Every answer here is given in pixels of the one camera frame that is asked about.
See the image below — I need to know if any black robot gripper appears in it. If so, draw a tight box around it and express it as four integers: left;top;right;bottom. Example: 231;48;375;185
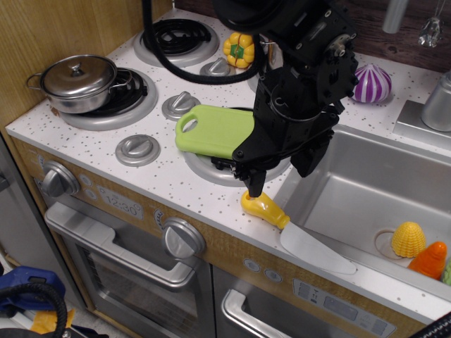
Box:
233;66;340;197

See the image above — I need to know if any yellow handled toy knife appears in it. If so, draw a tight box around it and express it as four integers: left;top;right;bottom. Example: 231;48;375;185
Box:
240;192;357;275

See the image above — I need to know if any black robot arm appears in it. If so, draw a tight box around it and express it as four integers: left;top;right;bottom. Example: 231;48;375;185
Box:
213;1;358;197

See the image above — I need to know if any green plastic cutting board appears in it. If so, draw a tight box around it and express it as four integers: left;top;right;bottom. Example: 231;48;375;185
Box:
175;105;254;159

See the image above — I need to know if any front right stove burner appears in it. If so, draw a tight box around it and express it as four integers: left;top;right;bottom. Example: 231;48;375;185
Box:
182;107;293;187

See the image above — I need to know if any stove burner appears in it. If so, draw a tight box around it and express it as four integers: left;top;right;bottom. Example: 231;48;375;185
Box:
182;107;293;187
153;18;219;68
59;68;159;131

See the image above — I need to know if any steel sink basin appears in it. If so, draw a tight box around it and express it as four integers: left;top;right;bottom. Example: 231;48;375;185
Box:
275;125;450;299

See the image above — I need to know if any silver oven knob right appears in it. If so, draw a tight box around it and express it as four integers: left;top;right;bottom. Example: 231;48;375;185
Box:
161;217;206;260

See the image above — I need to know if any silver oven knob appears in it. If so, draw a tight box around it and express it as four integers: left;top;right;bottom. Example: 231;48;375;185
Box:
161;217;206;260
41;161;80;198

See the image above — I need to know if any silver stovetop knob rear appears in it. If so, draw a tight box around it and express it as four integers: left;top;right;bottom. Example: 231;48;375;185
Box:
199;58;236;77

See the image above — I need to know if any silver stovetop knob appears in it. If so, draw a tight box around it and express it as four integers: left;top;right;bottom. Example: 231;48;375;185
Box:
116;134;161;167
161;92;200;121
199;58;236;77

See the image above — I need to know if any silver stovetop knob middle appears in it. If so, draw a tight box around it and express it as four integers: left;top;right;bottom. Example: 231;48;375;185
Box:
161;92;200;121

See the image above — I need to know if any purple striped toy garlic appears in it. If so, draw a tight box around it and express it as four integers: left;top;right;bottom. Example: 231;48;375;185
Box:
352;64;392;104

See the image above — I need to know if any yellow toy bell pepper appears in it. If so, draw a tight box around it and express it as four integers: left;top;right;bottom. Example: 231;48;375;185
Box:
223;32;254;69

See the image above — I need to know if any silver stovetop knob front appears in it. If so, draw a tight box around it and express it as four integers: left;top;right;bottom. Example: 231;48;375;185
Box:
116;134;161;167

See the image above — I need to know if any yellow toy corn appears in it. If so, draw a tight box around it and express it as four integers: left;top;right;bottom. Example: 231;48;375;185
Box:
391;221;426;258

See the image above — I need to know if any rear left stove burner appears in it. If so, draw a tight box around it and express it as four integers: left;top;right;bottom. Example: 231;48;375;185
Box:
153;18;219;68

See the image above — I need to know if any front left stove burner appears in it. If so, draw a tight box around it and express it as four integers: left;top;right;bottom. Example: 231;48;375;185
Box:
59;68;159;131

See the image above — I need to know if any orange toy carrot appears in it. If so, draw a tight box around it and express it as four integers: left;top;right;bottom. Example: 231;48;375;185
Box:
408;242;447;280

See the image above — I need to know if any green toy vegetable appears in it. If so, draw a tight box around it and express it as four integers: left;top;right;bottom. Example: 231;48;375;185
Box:
441;259;451;286

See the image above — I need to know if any clear hanging glass ornament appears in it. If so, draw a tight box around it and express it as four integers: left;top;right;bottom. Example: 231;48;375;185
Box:
417;1;446;48

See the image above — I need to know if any steel pot with lid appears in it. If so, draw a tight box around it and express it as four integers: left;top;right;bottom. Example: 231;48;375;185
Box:
26;54;133;114

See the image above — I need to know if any silver oven knob left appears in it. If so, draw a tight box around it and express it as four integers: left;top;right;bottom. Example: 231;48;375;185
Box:
41;161;80;198

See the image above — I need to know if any blue object on floor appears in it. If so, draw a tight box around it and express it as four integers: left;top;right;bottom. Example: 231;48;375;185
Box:
1;266;66;312

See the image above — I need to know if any yellow object on floor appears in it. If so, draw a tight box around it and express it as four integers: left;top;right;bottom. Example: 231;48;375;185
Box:
30;311;57;334

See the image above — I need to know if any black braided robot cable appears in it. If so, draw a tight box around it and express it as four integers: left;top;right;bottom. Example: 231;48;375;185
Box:
141;0;264;85

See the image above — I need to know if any silver dishwasher door handle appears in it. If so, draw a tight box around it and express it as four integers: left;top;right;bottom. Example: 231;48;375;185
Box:
221;289;287;338

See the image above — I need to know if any silver oven door handle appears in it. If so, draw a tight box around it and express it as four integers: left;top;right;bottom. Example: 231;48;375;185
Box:
44;202;196;292

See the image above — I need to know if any black cable lower left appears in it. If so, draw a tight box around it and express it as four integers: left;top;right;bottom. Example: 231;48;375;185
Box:
0;282;71;338

